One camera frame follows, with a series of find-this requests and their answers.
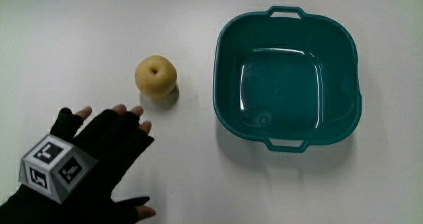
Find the person's left hand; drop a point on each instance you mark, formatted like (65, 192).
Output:
(109, 144)

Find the person's left forearm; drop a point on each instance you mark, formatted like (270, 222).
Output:
(23, 210)

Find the white desk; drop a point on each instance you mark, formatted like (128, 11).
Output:
(66, 35)

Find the yellow pear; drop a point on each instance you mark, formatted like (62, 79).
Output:
(155, 76)

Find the teal plastic basin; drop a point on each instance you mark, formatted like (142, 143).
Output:
(284, 85)

